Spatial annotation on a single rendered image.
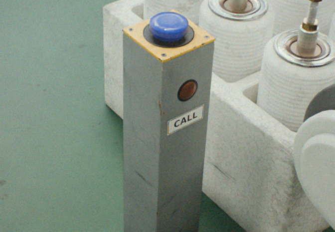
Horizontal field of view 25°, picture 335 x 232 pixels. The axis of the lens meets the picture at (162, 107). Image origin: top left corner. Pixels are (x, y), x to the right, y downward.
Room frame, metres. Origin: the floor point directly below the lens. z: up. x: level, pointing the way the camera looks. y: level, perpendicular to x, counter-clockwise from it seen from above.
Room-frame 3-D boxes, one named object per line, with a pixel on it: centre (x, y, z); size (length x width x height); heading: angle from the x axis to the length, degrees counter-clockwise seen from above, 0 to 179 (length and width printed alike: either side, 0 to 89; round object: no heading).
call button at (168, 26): (0.66, 0.00, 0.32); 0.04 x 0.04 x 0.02
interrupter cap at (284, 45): (0.73, -0.16, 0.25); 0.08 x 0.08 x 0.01
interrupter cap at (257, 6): (0.82, -0.09, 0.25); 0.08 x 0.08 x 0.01
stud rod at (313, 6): (0.73, -0.16, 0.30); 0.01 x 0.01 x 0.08
